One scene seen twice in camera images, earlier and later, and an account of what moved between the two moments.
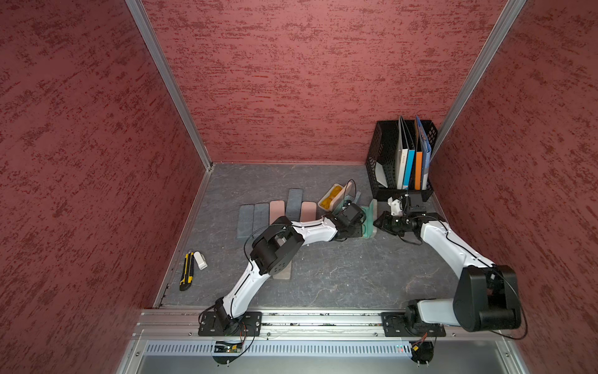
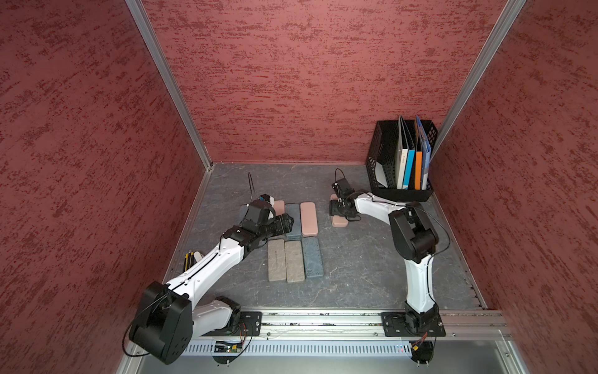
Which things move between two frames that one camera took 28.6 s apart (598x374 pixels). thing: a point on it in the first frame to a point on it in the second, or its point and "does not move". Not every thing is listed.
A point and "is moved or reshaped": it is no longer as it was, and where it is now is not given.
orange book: (418, 157) does not move
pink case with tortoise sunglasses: (276, 209) does not move
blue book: (426, 153) does not move
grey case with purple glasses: (352, 199) is moved or reshaped
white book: (401, 157) does not move
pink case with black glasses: (308, 211) does not move
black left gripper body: (354, 231) to (273, 227)
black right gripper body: (393, 224) to (338, 209)
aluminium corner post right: (500, 27) does not move
